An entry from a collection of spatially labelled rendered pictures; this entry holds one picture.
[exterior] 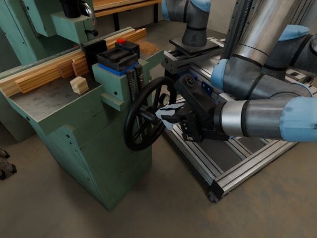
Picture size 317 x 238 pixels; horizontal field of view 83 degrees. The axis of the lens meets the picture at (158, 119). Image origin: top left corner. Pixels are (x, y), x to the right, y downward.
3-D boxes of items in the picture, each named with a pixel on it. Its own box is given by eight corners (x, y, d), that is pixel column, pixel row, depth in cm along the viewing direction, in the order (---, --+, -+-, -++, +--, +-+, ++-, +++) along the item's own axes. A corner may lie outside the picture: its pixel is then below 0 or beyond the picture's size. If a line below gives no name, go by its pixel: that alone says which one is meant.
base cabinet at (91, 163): (110, 214, 116) (78, 149, 66) (58, 165, 140) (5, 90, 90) (153, 165, 142) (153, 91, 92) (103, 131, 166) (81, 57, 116)
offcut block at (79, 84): (80, 94, 58) (76, 84, 55) (73, 91, 59) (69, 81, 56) (88, 89, 61) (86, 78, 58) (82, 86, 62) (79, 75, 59)
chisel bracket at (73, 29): (81, 48, 63) (73, 22, 57) (57, 38, 68) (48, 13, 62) (97, 42, 67) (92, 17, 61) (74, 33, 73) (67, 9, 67)
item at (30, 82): (23, 94, 58) (17, 83, 55) (20, 91, 59) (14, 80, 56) (146, 37, 94) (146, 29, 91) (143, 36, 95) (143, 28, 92)
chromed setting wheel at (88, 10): (94, 36, 78) (86, 3, 69) (76, 29, 83) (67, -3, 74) (99, 34, 79) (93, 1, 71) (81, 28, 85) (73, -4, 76)
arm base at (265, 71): (260, 69, 89) (269, 49, 82) (288, 84, 80) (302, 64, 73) (238, 77, 83) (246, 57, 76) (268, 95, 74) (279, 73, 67)
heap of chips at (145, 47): (148, 55, 79) (148, 49, 77) (128, 47, 84) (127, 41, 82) (160, 48, 84) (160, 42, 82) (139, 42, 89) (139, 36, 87)
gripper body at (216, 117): (181, 141, 48) (225, 147, 39) (170, 114, 44) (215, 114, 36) (195, 124, 52) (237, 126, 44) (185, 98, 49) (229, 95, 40)
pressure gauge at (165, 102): (162, 110, 97) (163, 98, 91) (157, 107, 99) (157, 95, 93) (169, 104, 101) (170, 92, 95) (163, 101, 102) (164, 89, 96)
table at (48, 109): (64, 153, 49) (56, 140, 45) (11, 108, 62) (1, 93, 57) (180, 67, 84) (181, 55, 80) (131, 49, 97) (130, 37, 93)
